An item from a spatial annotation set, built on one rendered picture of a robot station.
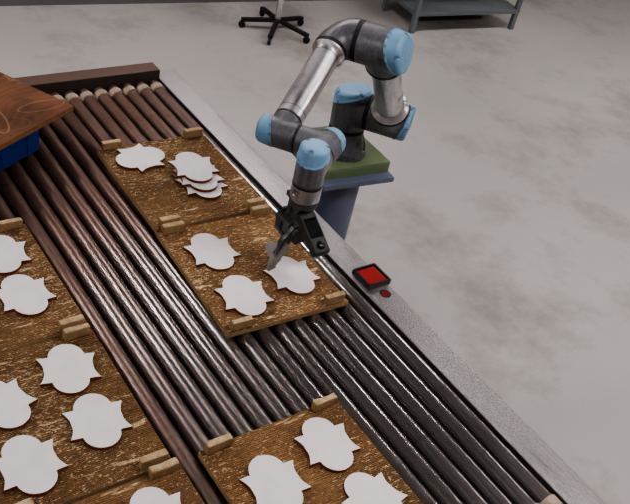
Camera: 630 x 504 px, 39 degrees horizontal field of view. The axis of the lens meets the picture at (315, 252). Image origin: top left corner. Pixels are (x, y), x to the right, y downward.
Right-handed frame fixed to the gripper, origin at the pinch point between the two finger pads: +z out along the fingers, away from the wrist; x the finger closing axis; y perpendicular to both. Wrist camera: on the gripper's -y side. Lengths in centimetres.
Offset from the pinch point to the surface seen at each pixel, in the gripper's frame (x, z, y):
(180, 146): 1, 3, 65
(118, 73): 3, 1, 109
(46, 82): 28, 1, 108
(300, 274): -2.0, 2.4, -0.8
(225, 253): 12.8, 2.3, 13.1
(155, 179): 16, 3, 51
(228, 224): 5.4, 3.2, 25.3
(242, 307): 18.5, 2.5, -6.9
